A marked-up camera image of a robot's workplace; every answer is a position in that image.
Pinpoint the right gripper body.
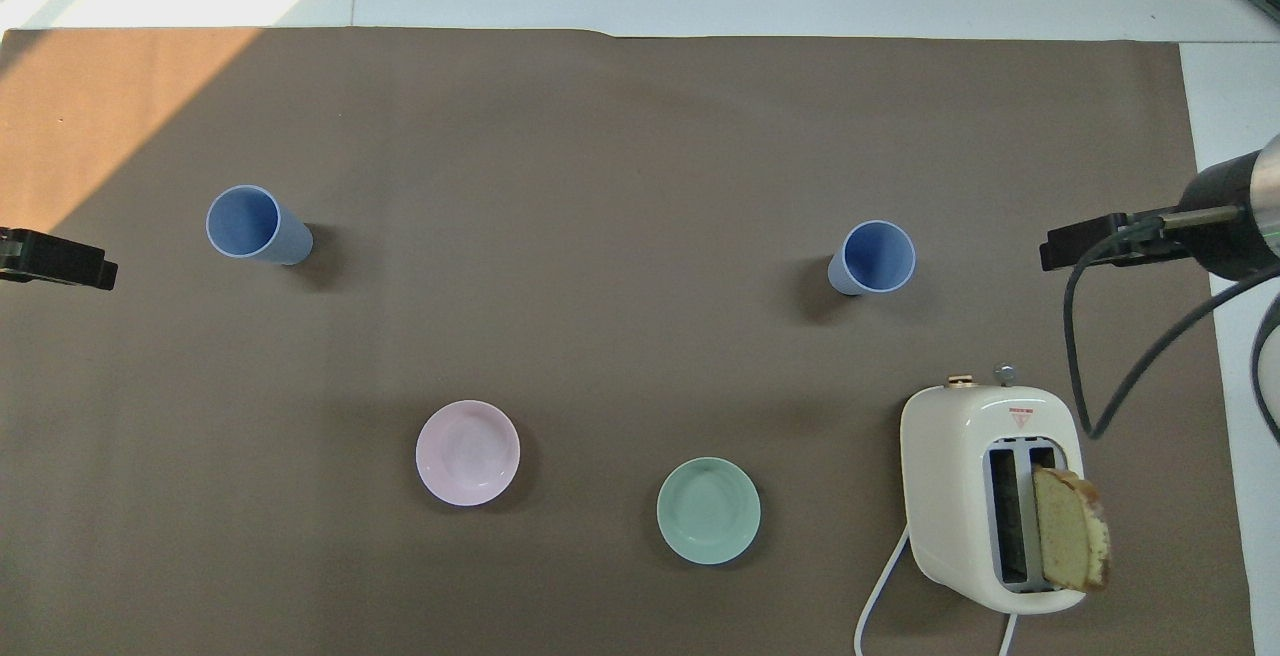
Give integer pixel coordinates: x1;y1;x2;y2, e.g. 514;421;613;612
1135;150;1280;283

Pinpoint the bread slice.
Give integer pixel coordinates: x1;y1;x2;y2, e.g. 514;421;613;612
1031;465;1114;595

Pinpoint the blue plastic cup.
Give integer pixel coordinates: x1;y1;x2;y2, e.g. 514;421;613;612
206;184;315;267
827;220;917;297

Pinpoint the white toaster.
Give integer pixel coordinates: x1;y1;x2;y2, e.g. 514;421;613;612
899;363;1088;616

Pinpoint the green plate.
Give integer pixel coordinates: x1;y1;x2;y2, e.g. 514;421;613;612
656;456;763;567

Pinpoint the pink plate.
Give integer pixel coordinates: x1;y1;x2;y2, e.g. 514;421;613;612
415;399;522;508

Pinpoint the black cable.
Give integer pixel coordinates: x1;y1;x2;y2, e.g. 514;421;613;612
1062;204;1280;441
1249;290;1280;448

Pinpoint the white power cord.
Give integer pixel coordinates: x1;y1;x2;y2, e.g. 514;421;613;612
854;524;1020;656

